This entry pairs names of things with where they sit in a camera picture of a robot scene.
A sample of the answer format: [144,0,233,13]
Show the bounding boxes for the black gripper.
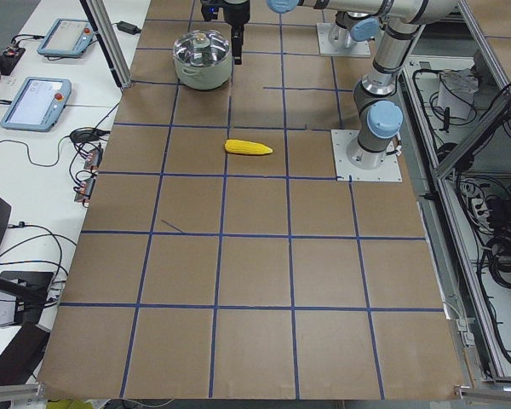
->
[222,0,250,65]

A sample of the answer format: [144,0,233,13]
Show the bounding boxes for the coiled black cables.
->
[479,233,511,291]

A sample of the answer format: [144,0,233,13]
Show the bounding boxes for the yellow corn cob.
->
[224,139,273,156]

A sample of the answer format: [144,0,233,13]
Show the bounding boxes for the pale green cooking pot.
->
[173,30,233,90]

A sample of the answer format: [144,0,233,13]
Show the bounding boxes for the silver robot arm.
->
[347,1,456,170]
[267,1,457,71]

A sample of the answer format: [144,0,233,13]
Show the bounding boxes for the blue teach pendant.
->
[37,18,95,58]
[0,77,72,132]

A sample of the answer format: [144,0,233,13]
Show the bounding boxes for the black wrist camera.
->
[200,0,220,22]

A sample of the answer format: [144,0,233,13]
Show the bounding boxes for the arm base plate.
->
[316,23,370,58]
[330,130,403,182]

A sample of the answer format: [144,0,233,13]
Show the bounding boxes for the aluminium frame post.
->
[79,0,132,89]

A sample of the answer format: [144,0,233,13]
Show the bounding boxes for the glass pot lid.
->
[173,30,231,67]

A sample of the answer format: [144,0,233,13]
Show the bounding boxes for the black power adapter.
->
[117,20,141,35]

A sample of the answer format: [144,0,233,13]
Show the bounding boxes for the near blue teach pendant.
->
[0,77,72,132]

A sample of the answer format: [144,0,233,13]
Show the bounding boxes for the small circuit boards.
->
[73,148,103,206]

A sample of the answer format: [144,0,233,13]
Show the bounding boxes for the far blue teach pendant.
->
[37,18,95,58]

